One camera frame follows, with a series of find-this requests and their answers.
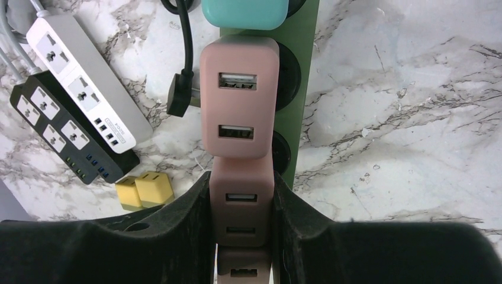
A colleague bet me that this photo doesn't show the teal usb charger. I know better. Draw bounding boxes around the teal usb charger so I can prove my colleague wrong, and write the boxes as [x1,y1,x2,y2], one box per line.
[201,0,289,30]

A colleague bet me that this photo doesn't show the green round-socket power strip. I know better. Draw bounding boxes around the green round-socket power strip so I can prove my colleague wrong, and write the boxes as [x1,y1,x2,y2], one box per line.
[220,1,319,188]

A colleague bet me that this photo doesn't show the pink usb charger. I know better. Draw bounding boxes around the pink usb charger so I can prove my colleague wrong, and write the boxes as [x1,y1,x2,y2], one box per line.
[209,153,275,247]
[199,35,279,159]
[217,246,272,283]

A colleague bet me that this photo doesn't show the black power strip green ports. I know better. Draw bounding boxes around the black power strip green ports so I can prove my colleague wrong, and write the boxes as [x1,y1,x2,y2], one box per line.
[9,83,97,185]

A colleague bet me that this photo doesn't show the yellow plug adapter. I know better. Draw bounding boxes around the yellow plug adapter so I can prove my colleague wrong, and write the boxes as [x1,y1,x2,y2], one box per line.
[135,172,175,208]
[115,176,144,211]

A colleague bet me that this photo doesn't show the black power cord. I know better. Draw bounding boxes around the black power cord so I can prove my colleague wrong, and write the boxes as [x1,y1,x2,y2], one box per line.
[160,0,201,118]

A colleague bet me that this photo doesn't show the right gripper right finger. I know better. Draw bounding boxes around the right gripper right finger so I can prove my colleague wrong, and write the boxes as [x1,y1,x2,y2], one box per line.
[271,175,501,283]

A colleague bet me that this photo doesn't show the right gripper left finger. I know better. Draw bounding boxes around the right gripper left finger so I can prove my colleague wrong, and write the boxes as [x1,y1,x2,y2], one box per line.
[1,173,215,283]

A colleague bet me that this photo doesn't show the grey power cords bundle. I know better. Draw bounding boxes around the grey power cords bundle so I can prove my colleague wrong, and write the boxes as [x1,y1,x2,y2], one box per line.
[0,0,52,85]

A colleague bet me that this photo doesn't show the white power strip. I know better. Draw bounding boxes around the white power strip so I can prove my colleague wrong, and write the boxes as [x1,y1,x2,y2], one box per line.
[27,14,153,153]

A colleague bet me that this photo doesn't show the black power strip blue ports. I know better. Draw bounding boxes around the black power strip blue ports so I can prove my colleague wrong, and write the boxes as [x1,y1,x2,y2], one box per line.
[22,71,140,183]

